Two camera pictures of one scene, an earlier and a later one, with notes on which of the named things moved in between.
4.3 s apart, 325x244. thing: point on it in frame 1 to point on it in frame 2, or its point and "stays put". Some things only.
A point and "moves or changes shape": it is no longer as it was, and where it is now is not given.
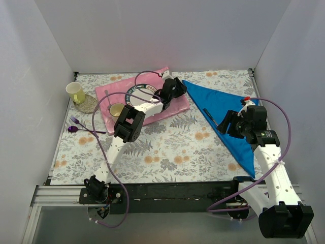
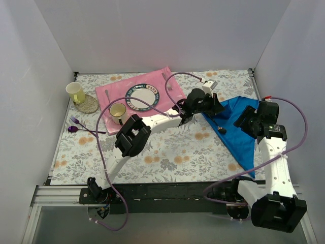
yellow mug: x=76 y=92 stays put
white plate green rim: x=139 y=94 stays put
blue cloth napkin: x=217 y=102 moves or changes shape
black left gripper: x=178 y=86 to x=217 y=107
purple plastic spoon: x=75 y=128 stays put
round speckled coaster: x=88 y=105 stays put
